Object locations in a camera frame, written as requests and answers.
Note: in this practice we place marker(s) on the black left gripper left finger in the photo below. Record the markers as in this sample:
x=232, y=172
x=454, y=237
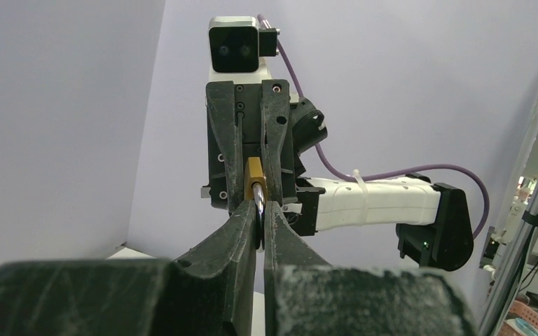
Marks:
x=206, y=291

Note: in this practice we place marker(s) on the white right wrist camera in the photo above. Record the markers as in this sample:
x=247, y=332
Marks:
x=239, y=47

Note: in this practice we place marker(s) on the aluminium table frame rail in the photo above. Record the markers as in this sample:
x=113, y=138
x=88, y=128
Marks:
x=509, y=274

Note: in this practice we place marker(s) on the brass padlock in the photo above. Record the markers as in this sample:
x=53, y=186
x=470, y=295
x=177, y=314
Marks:
x=255, y=189

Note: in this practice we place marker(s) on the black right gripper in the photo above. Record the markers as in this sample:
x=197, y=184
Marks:
x=249, y=120

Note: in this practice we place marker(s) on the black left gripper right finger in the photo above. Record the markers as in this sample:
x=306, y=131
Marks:
x=306, y=295

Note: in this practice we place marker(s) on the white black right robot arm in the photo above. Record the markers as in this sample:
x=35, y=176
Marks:
x=431, y=220

